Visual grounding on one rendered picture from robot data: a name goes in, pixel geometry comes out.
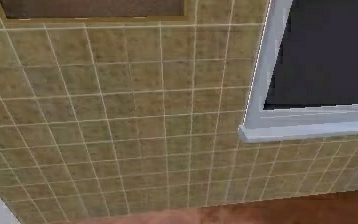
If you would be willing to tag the white framed window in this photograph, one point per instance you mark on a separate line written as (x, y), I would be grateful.
(270, 100)

